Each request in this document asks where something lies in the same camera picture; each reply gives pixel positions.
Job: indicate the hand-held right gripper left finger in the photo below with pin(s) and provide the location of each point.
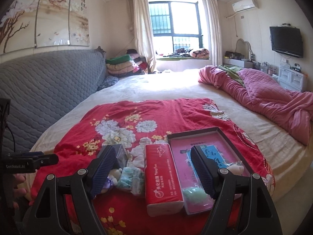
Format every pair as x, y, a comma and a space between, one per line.
102, 171

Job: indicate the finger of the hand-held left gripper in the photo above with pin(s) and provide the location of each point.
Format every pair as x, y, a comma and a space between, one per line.
31, 154
46, 161

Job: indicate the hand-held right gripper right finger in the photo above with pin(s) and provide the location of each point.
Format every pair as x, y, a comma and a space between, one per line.
203, 171

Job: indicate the cream plush toy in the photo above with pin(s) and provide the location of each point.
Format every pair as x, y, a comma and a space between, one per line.
115, 176

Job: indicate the green round sponge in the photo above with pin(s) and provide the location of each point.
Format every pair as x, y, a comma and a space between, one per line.
193, 194

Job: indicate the shallow box with pink print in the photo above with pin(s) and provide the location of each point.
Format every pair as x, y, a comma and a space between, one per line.
181, 156

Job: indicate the teal white tissue packet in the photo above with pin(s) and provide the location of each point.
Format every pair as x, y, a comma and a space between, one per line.
130, 180

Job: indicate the white plush toy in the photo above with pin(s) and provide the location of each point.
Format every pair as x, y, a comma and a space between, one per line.
237, 169

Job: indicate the person's left hand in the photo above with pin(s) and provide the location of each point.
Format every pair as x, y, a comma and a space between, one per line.
20, 178

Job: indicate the dark blue box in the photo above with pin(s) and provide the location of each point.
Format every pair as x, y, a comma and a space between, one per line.
121, 155

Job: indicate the red tissue pack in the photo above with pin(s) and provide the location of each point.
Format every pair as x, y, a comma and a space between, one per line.
161, 181

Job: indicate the grey quilted headboard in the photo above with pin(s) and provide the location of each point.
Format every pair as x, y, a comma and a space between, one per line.
49, 90

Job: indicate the red floral blanket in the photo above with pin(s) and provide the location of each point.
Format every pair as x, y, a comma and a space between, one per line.
146, 112

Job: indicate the dark patterned pillow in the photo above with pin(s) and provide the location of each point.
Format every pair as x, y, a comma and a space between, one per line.
107, 83

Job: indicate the bed with cream sheet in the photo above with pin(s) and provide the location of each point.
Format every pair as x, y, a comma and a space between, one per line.
159, 85

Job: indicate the pink quilt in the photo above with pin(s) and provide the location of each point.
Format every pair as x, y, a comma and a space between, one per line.
269, 95

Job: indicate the green cloth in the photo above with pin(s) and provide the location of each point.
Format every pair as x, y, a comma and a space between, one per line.
231, 74

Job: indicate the stack of folded blankets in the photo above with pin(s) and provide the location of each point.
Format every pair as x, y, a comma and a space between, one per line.
124, 63

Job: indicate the dressing table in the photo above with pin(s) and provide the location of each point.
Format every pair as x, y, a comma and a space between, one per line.
238, 62

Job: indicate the rolled pink floral blanket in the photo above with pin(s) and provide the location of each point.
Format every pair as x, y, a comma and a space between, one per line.
199, 53

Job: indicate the cluster of cosmetic bottles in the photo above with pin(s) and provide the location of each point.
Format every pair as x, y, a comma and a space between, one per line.
266, 68

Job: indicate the dark clothes pile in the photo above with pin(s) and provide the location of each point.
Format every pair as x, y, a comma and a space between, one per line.
177, 52

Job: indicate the white drawer cabinet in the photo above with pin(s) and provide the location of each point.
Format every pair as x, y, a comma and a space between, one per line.
292, 78

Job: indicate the white framed mirror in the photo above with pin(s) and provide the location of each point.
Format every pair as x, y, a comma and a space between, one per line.
244, 49

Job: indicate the cream curtain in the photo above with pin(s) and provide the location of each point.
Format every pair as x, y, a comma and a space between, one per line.
143, 31
212, 29

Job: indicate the barred window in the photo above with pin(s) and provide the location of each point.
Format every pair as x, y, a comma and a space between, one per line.
176, 24

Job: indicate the air conditioner pipe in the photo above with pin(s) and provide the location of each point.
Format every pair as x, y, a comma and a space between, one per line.
236, 24

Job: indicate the white air conditioner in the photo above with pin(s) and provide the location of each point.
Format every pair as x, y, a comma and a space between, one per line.
245, 4

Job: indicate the floral wall painting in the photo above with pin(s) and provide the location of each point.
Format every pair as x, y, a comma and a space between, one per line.
44, 17

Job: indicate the black wall television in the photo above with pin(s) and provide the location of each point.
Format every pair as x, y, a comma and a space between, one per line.
286, 41

